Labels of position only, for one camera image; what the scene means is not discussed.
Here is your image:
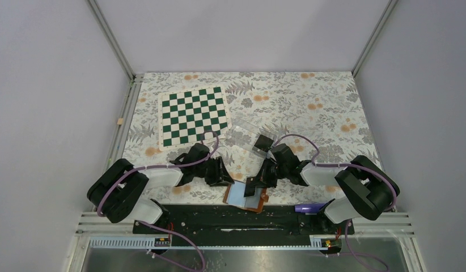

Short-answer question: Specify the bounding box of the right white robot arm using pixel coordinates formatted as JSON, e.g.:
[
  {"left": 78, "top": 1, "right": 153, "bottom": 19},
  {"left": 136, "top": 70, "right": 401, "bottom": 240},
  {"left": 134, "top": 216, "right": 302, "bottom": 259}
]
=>
[{"left": 244, "top": 144, "right": 400, "bottom": 233}]

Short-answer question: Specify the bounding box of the floral tablecloth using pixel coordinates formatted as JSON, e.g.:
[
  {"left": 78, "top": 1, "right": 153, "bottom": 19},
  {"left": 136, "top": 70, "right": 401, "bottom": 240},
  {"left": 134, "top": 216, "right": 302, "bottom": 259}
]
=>
[{"left": 119, "top": 71, "right": 383, "bottom": 205}]

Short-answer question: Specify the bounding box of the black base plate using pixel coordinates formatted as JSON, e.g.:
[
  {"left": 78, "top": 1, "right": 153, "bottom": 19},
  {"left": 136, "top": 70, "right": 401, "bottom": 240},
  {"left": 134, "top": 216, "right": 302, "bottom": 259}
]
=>
[{"left": 155, "top": 204, "right": 356, "bottom": 247}]

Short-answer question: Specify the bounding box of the clear plastic box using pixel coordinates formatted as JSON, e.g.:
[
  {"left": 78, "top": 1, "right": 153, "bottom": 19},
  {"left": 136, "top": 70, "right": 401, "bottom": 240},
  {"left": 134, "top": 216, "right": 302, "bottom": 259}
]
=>
[{"left": 226, "top": 118, "right": 277, "bottom": 158}]

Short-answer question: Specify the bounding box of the purple marker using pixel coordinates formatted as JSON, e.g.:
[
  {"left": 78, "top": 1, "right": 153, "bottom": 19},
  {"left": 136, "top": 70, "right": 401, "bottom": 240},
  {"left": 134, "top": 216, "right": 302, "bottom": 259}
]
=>
[{"left": 294, "top": 203, "right": 325, "bottom": 214}]

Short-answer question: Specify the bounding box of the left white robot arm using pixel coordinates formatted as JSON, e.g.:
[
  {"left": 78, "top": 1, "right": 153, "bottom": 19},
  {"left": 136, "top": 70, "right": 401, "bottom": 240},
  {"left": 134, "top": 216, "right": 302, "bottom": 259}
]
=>
[{"left": 87, "top": 143, "right": 234, "bottom": 233}]

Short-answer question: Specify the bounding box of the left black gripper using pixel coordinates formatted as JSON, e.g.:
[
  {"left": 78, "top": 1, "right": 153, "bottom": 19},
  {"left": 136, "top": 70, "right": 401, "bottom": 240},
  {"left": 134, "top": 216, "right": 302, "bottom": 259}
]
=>
[{"left": 194, "top": 157, "right": 234, "bottom": 187}]

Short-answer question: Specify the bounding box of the brown leather card holder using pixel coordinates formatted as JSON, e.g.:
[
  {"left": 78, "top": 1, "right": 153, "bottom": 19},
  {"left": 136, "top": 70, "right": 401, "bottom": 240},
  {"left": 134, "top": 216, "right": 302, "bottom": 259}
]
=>
[{"left": 223, "top": 181, "right": 269, "bottom": 214}]

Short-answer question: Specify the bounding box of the green white chessboard mat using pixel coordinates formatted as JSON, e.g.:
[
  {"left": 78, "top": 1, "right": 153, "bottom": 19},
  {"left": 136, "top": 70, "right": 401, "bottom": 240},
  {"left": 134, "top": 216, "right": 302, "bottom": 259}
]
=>
[{"left": 158, "top": 86, "right": 232, "bottom": 151}]

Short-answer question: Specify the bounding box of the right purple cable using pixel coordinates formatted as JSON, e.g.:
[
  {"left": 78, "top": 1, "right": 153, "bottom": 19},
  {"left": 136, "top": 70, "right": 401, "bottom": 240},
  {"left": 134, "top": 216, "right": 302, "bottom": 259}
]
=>
[{"left": 272, "top": 133, "right": 398, "bottom": 271}]

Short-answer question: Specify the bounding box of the aluminium frame rail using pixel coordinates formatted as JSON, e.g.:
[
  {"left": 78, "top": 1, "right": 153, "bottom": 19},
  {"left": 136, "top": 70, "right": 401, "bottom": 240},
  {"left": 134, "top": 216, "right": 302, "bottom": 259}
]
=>
[{"left": 75, "top": 74, "right": 145, "bottom": 272}]

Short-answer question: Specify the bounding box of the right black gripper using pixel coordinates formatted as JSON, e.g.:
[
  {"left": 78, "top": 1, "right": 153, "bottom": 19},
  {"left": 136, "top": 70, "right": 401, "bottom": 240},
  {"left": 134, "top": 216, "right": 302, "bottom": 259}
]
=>
[{"left": 249, "top": 158, "right": 289, "bottom": 189}]

